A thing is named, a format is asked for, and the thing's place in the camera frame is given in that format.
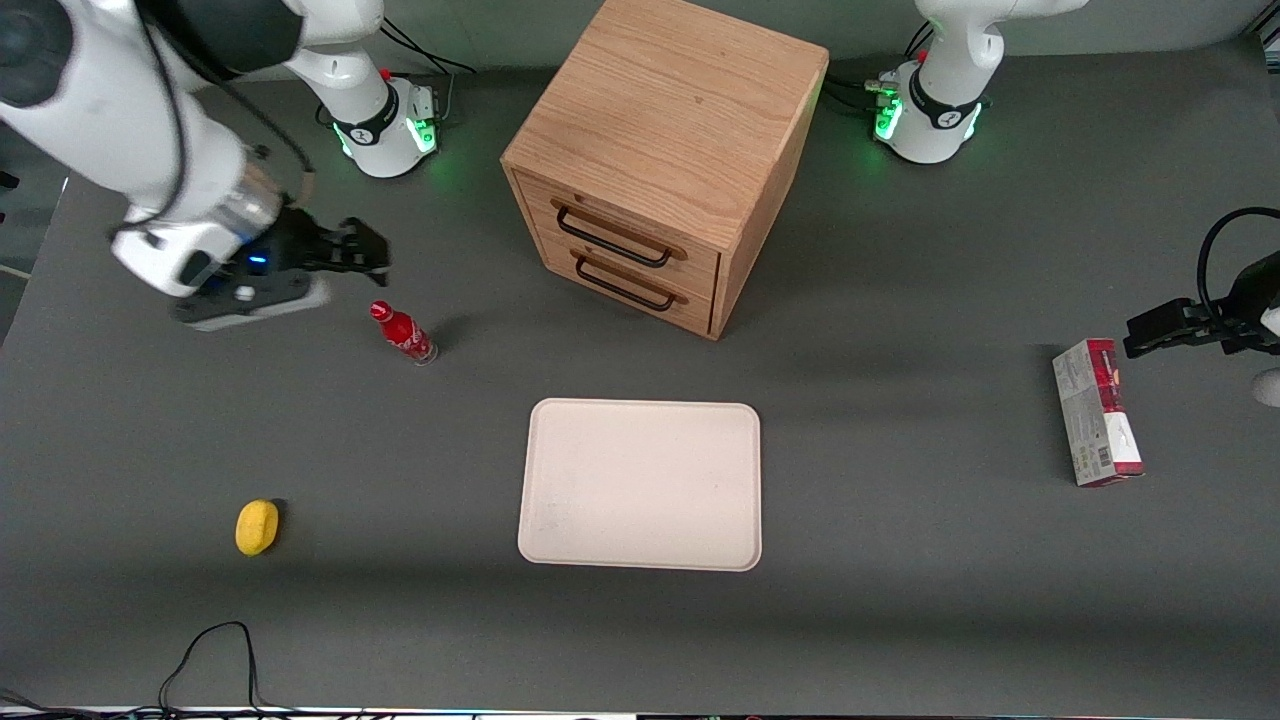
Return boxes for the black looped gripper cable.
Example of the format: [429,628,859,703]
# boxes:
[1197,206,1280,323]

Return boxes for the black right base cables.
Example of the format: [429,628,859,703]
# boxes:
[378,18,479,77]

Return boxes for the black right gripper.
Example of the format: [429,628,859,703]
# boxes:
[258,205,393,289]

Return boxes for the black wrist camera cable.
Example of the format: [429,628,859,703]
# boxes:
[138,0,317,216]

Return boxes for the red soda bottle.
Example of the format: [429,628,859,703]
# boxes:
[369,299,440,367]

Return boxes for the yellow lemon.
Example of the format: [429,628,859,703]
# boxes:
[235,499,281,557]

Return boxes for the black cable on table edge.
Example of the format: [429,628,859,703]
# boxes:
[158,621,301,717]

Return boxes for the black base cables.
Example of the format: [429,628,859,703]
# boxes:
[378,18,479,77]
[822,72,901,113]

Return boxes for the beige plastic tray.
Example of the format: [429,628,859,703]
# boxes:
[517,398,763,573]

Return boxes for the wooden drawer cabinet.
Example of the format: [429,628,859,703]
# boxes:
[500,0,830,342]

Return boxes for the black left base cables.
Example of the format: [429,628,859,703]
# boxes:
[822,72,901,113]

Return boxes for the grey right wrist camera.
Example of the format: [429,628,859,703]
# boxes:
[168,274,333,333]

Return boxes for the grey and red carton box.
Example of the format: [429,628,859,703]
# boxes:
[1051,338,1146,489]

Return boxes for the wooden drawer with handle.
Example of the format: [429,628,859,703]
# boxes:
[535,228,717,338]
[512,168,722,301]

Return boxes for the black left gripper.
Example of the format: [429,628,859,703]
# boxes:
[1122,250,1280,360]

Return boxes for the black metal drawer handle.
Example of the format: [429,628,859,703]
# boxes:
[571,249,690,313]
[551,197,690,270]

